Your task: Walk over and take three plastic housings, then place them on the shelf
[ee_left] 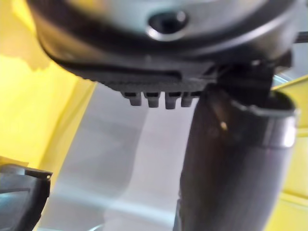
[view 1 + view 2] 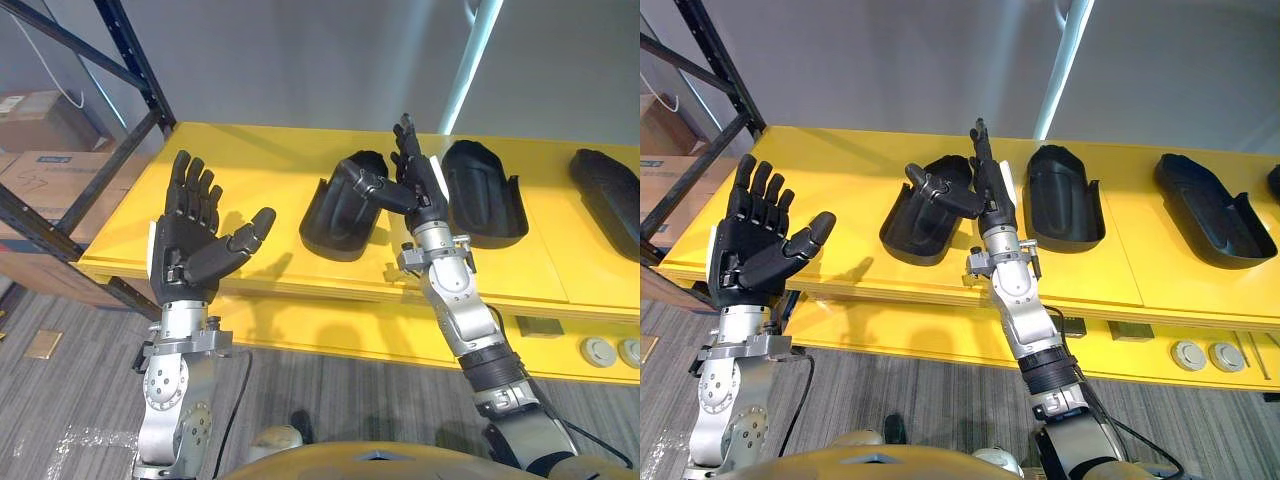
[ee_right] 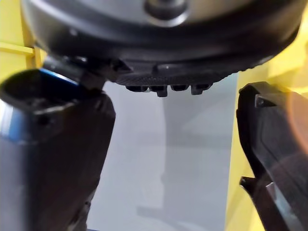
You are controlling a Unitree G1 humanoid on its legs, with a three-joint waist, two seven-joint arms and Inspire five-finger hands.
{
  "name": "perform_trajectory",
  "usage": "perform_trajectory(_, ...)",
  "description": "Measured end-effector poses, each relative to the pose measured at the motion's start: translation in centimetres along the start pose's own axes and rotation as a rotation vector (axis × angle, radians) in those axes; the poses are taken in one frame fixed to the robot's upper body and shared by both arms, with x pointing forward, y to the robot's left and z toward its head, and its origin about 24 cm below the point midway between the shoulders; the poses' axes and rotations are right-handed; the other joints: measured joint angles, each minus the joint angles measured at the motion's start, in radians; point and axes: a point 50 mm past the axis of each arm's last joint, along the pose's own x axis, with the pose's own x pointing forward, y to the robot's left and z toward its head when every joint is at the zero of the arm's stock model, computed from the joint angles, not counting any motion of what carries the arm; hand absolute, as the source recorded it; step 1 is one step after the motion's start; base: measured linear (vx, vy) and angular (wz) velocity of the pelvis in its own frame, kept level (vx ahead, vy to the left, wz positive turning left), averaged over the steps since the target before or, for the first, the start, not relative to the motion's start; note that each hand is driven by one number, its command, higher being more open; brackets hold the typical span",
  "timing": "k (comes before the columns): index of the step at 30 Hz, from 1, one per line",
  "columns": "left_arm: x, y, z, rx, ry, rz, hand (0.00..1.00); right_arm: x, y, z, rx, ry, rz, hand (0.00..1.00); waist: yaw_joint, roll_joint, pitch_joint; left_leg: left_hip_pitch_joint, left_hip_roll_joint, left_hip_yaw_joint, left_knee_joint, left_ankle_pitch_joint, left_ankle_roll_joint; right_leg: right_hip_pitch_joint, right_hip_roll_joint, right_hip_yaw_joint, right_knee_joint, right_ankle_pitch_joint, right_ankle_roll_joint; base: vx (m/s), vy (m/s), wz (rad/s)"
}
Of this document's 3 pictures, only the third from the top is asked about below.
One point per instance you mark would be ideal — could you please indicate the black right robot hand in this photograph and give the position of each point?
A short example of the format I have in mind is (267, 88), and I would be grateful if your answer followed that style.
(168, 60)

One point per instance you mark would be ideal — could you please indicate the black plastic housing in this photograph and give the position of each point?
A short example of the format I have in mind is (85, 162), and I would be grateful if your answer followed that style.
(269, 130)
(264, 207)

